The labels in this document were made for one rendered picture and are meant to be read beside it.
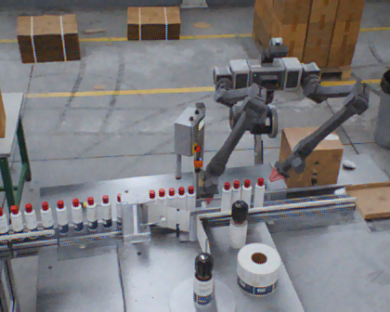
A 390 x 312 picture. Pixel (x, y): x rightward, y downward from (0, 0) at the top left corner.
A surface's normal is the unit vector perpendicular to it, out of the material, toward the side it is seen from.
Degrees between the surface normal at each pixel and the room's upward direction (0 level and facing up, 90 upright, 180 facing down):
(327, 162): 90
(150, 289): 0
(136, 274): 0
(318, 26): 89
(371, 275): 0
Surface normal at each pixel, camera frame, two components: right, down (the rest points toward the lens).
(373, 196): 0.02, -0.82
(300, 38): 0.17, 0.57
